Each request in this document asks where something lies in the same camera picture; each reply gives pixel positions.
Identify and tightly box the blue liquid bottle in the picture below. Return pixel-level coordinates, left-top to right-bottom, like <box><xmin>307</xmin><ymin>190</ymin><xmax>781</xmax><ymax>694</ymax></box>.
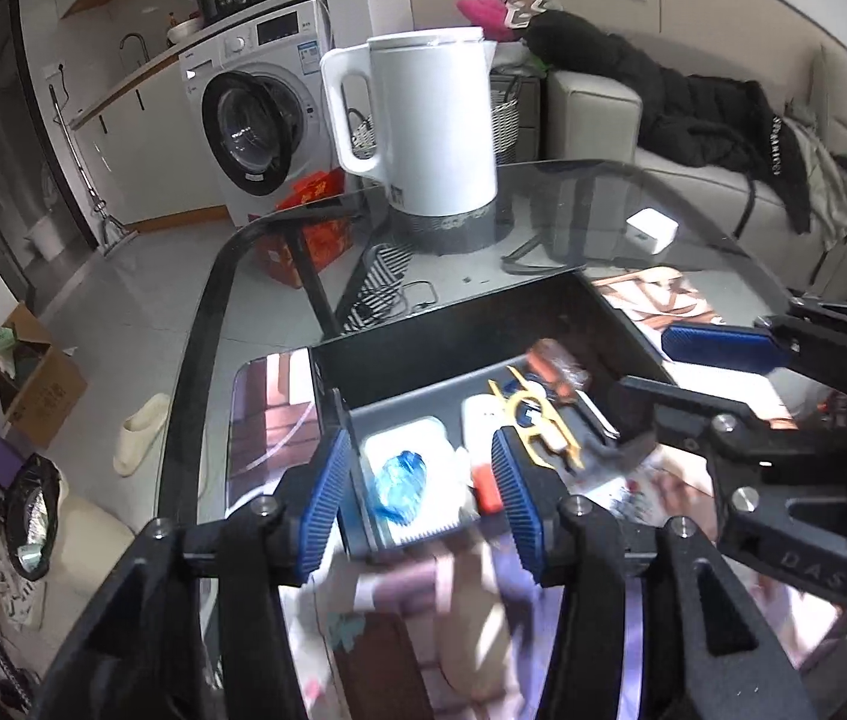
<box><xmin>371</xmin><ymin>450</ymin><xmax>428</xmax><ymax>525</ymax></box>

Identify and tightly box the red gift box under table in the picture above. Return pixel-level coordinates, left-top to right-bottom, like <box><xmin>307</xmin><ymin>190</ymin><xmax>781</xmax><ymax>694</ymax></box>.
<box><xmin>254</xmin><ymin>167</ymin><xmax>352</xmax><ymax>288</ymax></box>

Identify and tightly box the white woven basket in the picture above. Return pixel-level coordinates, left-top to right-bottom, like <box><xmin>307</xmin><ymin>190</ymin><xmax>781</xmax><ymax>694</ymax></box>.
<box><xmin>490</xmin><ymin>76</ymin><xmax>519</xmax><ymax>164</ymax></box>

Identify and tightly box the cardboard box on floor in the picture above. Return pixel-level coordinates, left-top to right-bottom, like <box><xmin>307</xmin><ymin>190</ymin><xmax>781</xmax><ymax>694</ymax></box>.
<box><xmin>0</xmin><ymin>302</ymin><xmax>86</xmax><ymax>449</ymax></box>

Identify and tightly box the white electric kettle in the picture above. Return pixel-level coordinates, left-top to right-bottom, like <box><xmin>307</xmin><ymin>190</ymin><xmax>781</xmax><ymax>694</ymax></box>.
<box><xmin>321</xmin><ymin>26</ymin><xmax>498</xmax><ymax>255</ymax></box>

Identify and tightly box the white bucket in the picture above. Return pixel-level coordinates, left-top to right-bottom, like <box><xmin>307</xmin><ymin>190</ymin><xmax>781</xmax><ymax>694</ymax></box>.
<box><xmin>26</xmin><ymin>215</ymin><xmax>67</xmax><ymax>262</ymax></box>

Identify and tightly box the pink plush toy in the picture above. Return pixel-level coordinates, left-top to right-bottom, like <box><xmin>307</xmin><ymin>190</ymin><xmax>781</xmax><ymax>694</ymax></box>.
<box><xmin>456</xmin><ymin>0</ymin><xmax>516</xmax><ymax>43</ymax></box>

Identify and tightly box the blue bottle with gold clip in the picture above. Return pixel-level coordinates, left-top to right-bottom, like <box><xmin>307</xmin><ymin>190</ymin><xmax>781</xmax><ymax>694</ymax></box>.
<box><xmin>488</xmin><ymin>366</ymin><xmax>584</xmax><ymax>472</ymax></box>

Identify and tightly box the floor mop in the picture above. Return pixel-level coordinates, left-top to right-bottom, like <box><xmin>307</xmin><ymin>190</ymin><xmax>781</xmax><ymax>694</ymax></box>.
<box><xmin>49</xmin><ymin>83</ymin><xmax>137</xmax><ymax>259</ymax></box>

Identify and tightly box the black white striped mat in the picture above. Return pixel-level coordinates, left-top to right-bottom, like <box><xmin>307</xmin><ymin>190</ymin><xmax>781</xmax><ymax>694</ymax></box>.
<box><xmin>336</xmin><ymin>244</ymin><xmax>414</xmax><ymax>335</ymax></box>

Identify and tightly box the white cube charger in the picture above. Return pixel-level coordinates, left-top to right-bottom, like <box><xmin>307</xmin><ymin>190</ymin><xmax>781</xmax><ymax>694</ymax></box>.
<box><xmin>625</xmin><ymin>208</ymin><xmax>679</xmax><ymax>255</ymax></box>

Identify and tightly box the black trash bag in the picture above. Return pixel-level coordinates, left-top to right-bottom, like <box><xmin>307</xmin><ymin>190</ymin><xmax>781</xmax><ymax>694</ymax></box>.
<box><xmin>3</xmin><ymin>454</ymin><xmax>62</xmax><ymax>582</ymax></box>

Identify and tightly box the black jacket on sofa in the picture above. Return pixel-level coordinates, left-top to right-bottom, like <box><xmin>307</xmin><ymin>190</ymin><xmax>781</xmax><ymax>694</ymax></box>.
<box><xmin>522</xmin><ymin>10</ymin><xmax>810</xmax><ymax>234</ymax></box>

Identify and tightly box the white remote control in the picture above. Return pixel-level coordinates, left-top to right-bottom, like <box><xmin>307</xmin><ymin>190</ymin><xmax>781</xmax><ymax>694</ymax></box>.
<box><xmin>588</xmin><ymin>445</ymin><xmax>700</xmax><ymax>527</ymax></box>

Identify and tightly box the white front-load washing machine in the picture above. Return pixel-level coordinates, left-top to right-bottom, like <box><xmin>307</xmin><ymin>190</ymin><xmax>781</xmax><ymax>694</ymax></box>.
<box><xmin>179</xmin><ymin>0</ymin><xmax>336</xmax><ymax>227</ymax></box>

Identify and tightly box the black open storage box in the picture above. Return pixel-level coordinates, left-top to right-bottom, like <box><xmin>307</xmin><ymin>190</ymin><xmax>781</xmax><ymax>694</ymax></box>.
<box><xmin>307</xmin><ymin>268</ymin><xmax>672</xmax><ymax>564</ymax></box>

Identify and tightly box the cream slipper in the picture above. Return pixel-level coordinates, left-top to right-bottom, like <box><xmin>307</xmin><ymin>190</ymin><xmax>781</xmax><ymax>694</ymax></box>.
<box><xmin>112</xmin><ymin>394</ymin><xmax>171</xmax><ymax>478</ymax></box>

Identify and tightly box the beige sofa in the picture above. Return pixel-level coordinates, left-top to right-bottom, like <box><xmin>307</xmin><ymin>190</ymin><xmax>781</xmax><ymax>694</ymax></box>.
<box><xmin>547</xmin><ymin>59</ymin><xmax>847</xmax><ymax>299</ymax></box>

